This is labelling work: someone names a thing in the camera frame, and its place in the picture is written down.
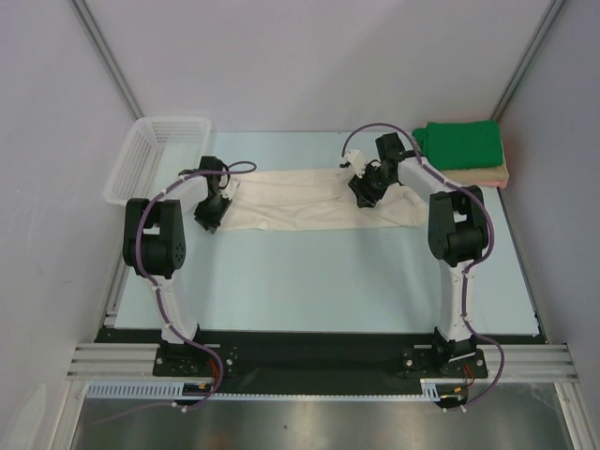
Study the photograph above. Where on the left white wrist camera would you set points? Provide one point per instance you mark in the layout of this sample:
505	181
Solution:
230	189

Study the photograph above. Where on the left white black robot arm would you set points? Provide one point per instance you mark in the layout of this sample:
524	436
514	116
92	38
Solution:
154	242

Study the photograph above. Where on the tan folded t shirt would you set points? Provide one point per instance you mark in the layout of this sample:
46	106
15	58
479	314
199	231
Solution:
472	176

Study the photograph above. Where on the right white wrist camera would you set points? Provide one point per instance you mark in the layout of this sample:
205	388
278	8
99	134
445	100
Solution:
355	160

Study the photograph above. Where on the green folded t shirt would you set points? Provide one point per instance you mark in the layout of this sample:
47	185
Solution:
461	146

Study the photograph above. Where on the white slotted cable duct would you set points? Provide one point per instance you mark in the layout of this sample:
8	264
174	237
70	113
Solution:
136	388

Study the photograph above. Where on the pink folded t shirt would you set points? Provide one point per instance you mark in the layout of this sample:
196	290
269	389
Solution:
502	184

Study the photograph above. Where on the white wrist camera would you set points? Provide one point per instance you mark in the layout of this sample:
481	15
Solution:
230	189
355	160

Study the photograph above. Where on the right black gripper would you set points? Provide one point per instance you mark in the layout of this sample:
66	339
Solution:
363	190

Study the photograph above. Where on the cream white t shirt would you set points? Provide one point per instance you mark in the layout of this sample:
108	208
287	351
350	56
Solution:
315	200

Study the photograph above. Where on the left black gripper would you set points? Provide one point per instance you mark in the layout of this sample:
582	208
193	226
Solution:
213	221

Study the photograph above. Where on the aluminium frame rail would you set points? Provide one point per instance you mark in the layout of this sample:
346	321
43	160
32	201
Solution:
120	361

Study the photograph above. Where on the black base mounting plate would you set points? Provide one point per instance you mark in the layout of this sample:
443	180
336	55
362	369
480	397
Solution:
314	364

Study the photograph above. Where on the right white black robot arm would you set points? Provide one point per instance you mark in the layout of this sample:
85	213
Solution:
459	229

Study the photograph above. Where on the white plastic mesh basket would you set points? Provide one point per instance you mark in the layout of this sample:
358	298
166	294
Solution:
155	151

